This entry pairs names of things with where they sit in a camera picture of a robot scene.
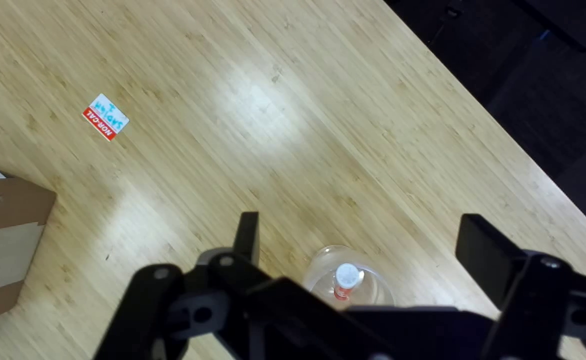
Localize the red and white marker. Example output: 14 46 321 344
330 262 369 304

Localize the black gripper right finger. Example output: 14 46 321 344
455 213 586 360

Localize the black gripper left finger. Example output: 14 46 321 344
92 210 274 360

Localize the red and blue sticker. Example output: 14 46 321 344
80 92 132 145

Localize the small brown cardboard box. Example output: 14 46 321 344
0 159 58 329

